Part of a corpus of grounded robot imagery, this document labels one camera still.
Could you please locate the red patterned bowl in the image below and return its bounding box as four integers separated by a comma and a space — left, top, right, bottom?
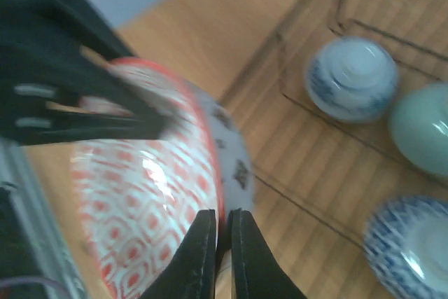
363, 195, 447, 298

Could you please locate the black wire dish rack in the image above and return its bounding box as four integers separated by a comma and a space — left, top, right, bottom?
223, 0, 448, 251

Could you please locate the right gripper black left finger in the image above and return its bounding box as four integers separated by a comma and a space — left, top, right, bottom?
140, 209, 217, 299

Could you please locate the pink patterned bowl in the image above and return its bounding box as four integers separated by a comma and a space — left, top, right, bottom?
71, 57, 255, 298

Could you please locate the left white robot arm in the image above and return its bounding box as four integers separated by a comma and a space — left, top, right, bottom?
1, 0, 180, 146

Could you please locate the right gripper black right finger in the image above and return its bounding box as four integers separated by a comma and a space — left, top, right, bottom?
229, 209, 305, 299

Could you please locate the celadon green bowl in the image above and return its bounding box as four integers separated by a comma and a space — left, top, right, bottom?
388, 82, 447, 179

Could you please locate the aluminium rail frame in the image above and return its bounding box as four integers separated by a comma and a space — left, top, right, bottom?
1, 139, 89, 298

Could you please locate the blue floral bowl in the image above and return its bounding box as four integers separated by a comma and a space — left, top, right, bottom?
304, 36, 400, 123

